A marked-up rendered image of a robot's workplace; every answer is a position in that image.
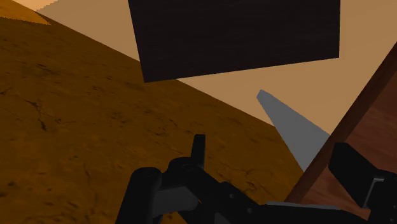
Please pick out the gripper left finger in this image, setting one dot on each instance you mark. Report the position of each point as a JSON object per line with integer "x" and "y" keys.
{"x": 145, "y": 198}

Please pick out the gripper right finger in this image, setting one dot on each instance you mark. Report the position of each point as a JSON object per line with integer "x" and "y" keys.
{"x": 350, "y": 167}

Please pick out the brown wooden table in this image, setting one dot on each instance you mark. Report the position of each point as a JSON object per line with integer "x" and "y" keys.
{"x": 372, "y": 130}

